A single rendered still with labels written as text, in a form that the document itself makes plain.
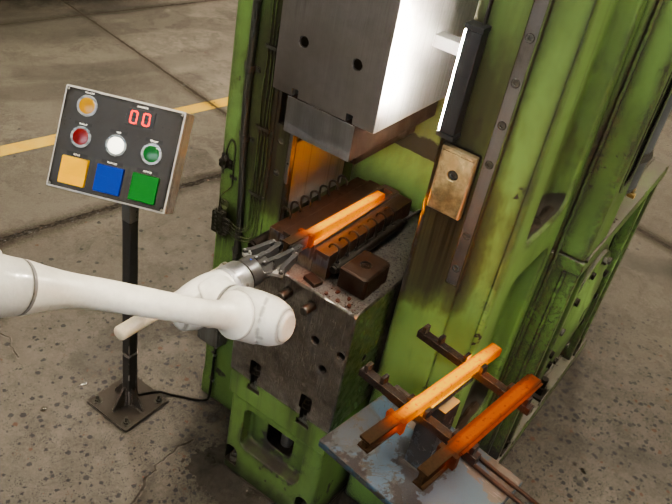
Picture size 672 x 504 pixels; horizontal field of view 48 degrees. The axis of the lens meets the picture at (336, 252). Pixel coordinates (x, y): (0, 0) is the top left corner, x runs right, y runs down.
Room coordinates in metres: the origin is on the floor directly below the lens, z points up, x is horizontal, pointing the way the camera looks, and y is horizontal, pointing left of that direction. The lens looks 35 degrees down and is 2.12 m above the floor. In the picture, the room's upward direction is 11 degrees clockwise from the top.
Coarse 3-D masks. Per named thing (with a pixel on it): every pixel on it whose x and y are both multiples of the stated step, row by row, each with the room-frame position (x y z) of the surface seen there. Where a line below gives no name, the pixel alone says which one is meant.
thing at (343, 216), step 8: (376, 192) 1.91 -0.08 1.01; (360, 200) 1.84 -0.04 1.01; (368, 200) 1.85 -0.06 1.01; (376, 200) 1.87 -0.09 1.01; (352, 208) 1.79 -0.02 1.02; (360, 208) 1.80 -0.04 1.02; (336, 216) 1.73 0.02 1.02; (344, 216) 1.73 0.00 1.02; (352, 216) 1.77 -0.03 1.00; (320, 224) 1.67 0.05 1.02; (328, 224) 1.67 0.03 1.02; (336, 224) 1.70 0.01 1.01; (296, 232) 1.58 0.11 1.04; (304, 232) 1.59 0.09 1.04; (312, 232) 1.62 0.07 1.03; (320, 232) 1.63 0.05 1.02; (328, 232) 1.67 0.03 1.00; (288, 240) 1.54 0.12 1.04; (296, 240) 1.55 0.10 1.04; (312, 240) 1.59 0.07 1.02; (288, 248) 1.53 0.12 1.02; (304, 248) 1.58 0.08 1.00
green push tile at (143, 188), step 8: (136, 176) 1.70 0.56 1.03; (144, 176) 1.70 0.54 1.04; (152, 176) 1.70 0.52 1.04; (136, 184) 1.69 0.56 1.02; (144, 184) 1.69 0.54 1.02; (152, 184) 1.69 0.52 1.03; (136, 192) 1.68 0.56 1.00; (144, 192) 1.68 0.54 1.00; (152, 192) 1.68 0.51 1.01; (136, 200) 1.67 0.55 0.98; (144, 200) 1.67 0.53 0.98; (152, 200) 1.67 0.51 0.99
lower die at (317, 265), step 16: (336, 192) 1.92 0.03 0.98; (352, 192) 1.92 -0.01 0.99; (368, 192) 1.94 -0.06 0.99; (304, 208) 1.80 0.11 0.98; (320, 208) 1.81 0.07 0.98; (336, 208) 1.81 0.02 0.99; (368, 208) 1.83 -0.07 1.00; (384, 208) 1.86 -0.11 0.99; (400, 208) 1.88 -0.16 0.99; (288, 224) 1.70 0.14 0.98; (304, 224) 1.70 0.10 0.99; (352, 224) 1.74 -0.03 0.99; (368, 224) 1.76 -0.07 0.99; (320, 240) 1.63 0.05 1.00; (336, 240) 1.65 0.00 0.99; (352, 240) 1.67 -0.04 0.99; (304, 256) 1.61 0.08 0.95; (320, 256) 1.59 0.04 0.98; (336, 256) 1.60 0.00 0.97; (320, 272) 1.58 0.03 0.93
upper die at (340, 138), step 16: (288, 96) 1.67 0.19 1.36; (288, 112) 1.67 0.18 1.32; (304, 112) 1.64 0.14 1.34; (320, 112) 1.62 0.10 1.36; (416, 112) 1.84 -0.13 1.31; (432, 112) 1.92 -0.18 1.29; (288, 128) 1.66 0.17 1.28; (304, 128) 1.64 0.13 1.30; (320, 128) 1.62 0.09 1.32; (336, 128) 1.60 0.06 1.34; (352, 128) 1.58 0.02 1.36; (384, 128) 1.70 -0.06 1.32; (400, 128) 1.77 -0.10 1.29; (320, 144) 1.61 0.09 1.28; (336, 144) 1.59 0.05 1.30; (352, 144) 1.58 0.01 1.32; (368, 144) 1.64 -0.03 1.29
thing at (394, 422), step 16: (480, 352) 1.32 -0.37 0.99; (496, 352) 1.33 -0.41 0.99; (464, 368) 1.25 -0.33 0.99; (448, 384) 1.19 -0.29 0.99; (416, 400) 1.13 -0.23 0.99; (432, 400) 1.14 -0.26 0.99; (400, 416) 1.07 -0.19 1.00; (416, 416) 1.10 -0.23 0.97; (368, 432) 1.01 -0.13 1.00; (384, 432) 1.02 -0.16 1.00; (400, 432) 1.05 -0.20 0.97; (368, 448) 0.99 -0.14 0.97
